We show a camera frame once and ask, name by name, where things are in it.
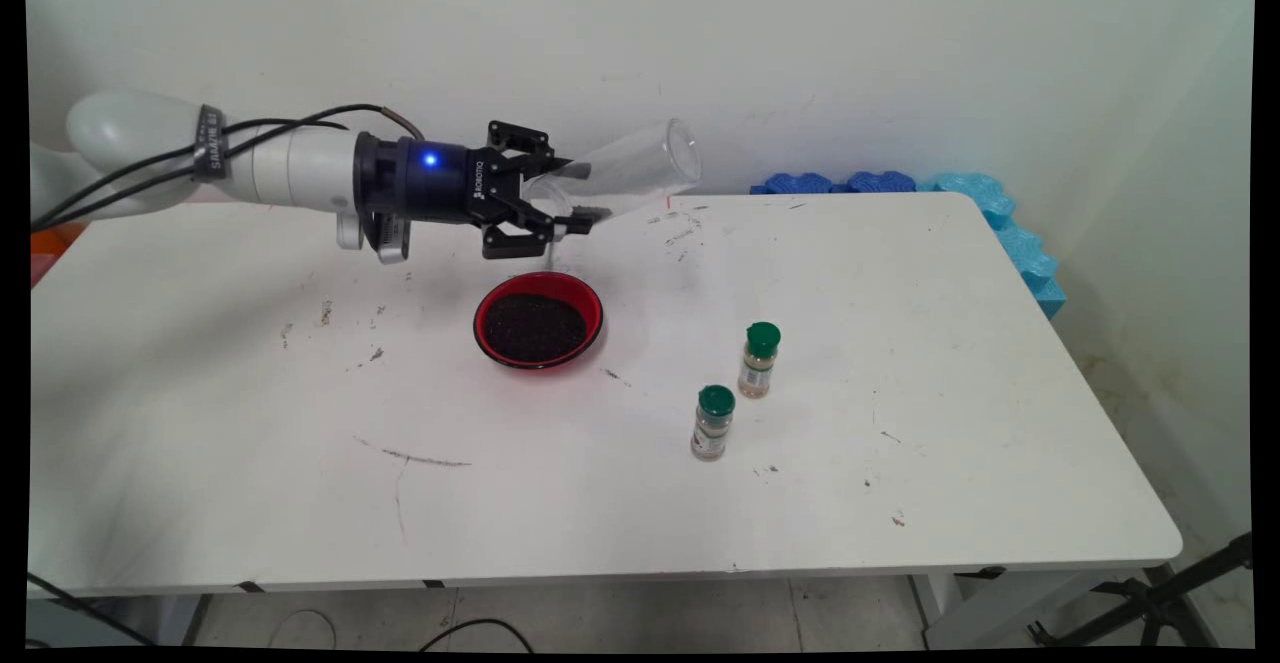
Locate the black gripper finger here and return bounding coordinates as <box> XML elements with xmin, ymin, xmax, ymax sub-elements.
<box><xmin>487</xmin><ymin>120</ymin><xmax>576</xmax><ymax>180</ymax></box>
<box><xmin>482</xmin><ymin>198</ymin><xmax>612</xmax><ymax>261</ymax></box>

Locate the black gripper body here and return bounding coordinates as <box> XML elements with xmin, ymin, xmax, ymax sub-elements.
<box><xmin>352</xmin><ymin>131</ymin><xmax>507</xmax><ymax>229</ymax></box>

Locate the clear plastic jar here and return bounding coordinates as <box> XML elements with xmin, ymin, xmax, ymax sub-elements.
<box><xmin>522</xmin><ymin>118</ymin><xmax>704</xmax><ymax>244</ymax></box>

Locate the black seeds heap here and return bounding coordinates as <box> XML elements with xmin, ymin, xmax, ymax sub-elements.
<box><xmin>483</xmin><ymin>293</ymin><xmax>589</xmax><ymax>365</ymax></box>

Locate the red bowl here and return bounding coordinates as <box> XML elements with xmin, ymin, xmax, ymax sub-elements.
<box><xmin>473</xmin><ymin>271</ymin><xmax>605</xmax><ymax>372</ymax></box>

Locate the green-lidded spice bottle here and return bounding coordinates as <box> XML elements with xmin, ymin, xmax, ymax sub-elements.
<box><xmin>690</xmin><ymin>384</ymin><xmax>737</xmax><ymax>463</ymax></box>
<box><xmin>737</xmin><ymin>321</ymin><xmax>782</xmax><ymax>400</ymax></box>

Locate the dark blue foam piece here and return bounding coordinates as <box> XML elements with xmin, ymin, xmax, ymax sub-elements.
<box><xmin>848</xmin><ymin>170</ymin><xmax>919</xmax><ymax>194</ymax></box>
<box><xmin>750</xmin><ymin>172</ymin><xmax>849</xmax><ymax>196</ymax></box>

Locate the orange box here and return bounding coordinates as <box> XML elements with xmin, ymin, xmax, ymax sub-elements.
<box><xmin>30</xmin><ymin>223</ymin><xmax>87</xmax><ymax>290</ymax></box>

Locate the light blue foam strip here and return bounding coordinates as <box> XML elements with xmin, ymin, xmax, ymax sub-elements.
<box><xmin>916</xmin><ymin>172</ymin><xmax>1068</xmax><ymax>321</ymax></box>

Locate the black tripod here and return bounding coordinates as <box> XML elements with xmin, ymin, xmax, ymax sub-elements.
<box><xmin>1028</xmin><ymin>533</ymin><xmax>1254</xmax><ymax>649</ymax></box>

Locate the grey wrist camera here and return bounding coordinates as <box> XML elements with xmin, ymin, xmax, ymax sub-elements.
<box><xmin>335</xmin><ymin>205</ymin><xmax>413</xmax><ymax>265</ymax></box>

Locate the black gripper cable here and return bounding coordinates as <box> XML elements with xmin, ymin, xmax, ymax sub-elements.
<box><xmin>27</xmin><ymin>103</ymin><xmax>427</xmax><ymax>236</ymax></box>

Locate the black camera cable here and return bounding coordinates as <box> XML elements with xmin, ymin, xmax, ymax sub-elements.
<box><xmin>27</xmin><ymin>117</ymin><xmax>351</xmax><ymax>226</ymax></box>

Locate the black arm strap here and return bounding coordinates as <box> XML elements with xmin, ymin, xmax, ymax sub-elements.
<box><xmin>193</xmin><ymin>105</ymin><xmax>234</xmax><ymax>183</ymax></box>

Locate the black floor cable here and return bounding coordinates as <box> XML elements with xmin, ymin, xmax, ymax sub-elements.
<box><xmin>418</xmin><ymin>618</ymin><xmax>536</xmax><ymax>654</ymax></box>

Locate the thin grey cable loop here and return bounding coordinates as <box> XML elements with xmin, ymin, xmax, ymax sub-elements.
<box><xmin>272</xmin><ymin>607</ymin><xmax>342</xmax><ymax>650</ymax></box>

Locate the black tagged cable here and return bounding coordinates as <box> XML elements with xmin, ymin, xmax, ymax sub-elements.
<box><xmin>27</xmin><ymin>571</ymin><xmax>157</xmax><ymax>648</ymax></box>

